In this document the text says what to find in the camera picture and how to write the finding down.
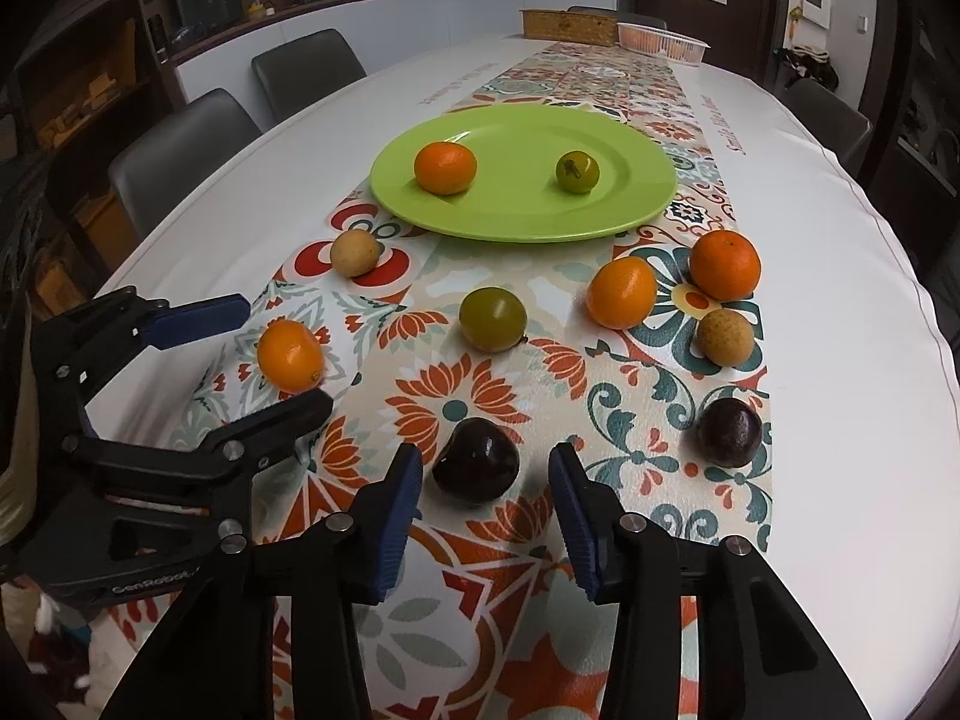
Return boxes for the orange mandarin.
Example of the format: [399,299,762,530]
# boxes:
[415,142,479,197]
[256,319,326,393]
[689,229,762,301]
[586,256,659,330]

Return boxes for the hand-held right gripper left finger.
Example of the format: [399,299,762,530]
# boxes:
[100,442,425,720]

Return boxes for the green plate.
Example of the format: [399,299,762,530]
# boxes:
[370,103,680,243]

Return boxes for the shoe rack with bag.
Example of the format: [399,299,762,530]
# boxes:
[772,45,841,87]

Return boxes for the small green fruit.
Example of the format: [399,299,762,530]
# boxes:
[555,150,601,194]
[459,287,527,353]

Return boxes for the wooden shelf unit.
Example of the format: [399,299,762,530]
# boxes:
[15,15,177,263]

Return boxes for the dark purple plum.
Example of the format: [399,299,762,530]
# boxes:
[432,418,521,503]
[697,397,764,468]

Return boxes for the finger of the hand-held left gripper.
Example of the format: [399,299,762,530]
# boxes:
[30,286,252,443]
[64,388,333,541]

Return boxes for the wicker box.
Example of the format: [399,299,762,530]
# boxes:
[520,7,620,41]

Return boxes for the brown door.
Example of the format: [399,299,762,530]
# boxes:
[622,0,781,83]

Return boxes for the tan round fruit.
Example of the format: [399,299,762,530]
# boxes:
[330,231,386,278]
[697,308,755,367]

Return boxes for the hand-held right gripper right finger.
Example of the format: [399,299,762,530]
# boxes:
[547,442,875,720]

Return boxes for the patterned table runner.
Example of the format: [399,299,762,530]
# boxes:
[105,37,773,720]

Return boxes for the white plastic basket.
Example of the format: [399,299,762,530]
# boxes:
[616,21,710,65]

